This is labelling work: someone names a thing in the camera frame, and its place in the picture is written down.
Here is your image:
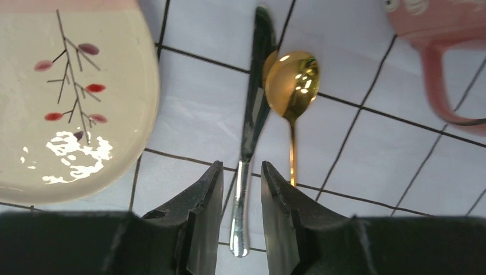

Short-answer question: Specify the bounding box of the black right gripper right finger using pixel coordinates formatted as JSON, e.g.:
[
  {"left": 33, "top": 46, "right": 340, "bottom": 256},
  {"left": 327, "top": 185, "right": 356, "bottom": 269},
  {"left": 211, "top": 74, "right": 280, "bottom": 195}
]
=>
[{"left": 261, "top": 161, "right": 485, "bottom": 274}]

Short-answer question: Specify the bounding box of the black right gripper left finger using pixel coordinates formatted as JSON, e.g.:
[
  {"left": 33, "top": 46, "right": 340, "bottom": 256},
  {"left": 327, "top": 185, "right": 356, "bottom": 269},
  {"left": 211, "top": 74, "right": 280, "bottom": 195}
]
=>
[{"left": 1, "top": 161, "right": 224, "bottom": 274}]

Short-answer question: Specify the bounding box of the white checked tablecloth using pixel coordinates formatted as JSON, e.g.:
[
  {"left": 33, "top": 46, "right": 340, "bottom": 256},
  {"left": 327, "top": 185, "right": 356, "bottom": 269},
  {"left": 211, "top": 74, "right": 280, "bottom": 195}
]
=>
[{"left": 0, "top": 0, "right": 486, "bottom": 275}]

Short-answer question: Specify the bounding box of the metal cutlery piece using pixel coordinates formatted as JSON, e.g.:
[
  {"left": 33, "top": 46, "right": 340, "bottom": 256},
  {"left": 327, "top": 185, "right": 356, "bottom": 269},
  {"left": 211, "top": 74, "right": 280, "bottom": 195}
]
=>
[{"left": 229, "top": 5, "right": 278, "bottom": 258}]

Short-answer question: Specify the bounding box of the metal spoon wooden handle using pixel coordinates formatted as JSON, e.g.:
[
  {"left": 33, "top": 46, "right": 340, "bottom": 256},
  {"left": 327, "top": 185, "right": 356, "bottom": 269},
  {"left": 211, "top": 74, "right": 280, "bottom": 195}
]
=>
[{"left": 264, "top": 50, "right": 320, "bottom": 187}]

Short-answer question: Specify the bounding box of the cream pink branch plate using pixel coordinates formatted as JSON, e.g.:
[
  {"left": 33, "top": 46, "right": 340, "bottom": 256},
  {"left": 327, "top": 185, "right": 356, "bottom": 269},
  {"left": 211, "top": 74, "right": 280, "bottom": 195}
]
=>
[{"left": 1, "top": 1, "right": 160, "bottom": 205}]

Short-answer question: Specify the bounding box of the pink patterned mug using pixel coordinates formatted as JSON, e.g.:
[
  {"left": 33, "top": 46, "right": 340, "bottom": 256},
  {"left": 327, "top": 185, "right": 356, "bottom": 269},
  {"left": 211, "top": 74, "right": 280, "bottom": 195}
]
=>
[{"left": 382, "top": 0, "right": 485, "bottom": 136}]

